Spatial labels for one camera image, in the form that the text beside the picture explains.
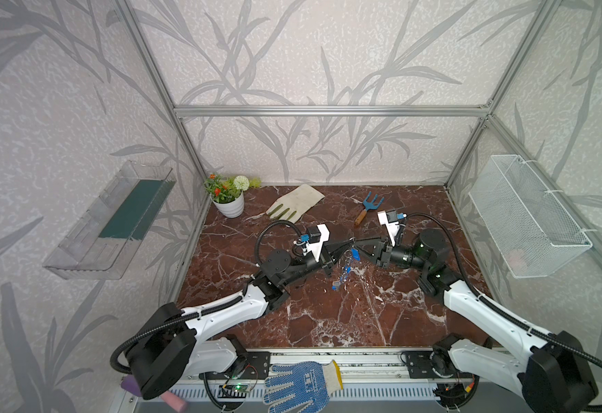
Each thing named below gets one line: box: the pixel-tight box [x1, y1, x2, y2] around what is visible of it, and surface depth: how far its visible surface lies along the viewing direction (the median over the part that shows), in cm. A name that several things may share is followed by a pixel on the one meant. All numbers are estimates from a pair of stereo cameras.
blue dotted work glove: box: [263, 359, 344, 413], surface depth 72 cm
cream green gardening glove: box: [265, 184, 326, 224], surface depth 115 cm
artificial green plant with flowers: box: [202, 173, 262, 204], surface depth 104 cm
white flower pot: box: [209, 190, 246, 219], surface depth 106 cm
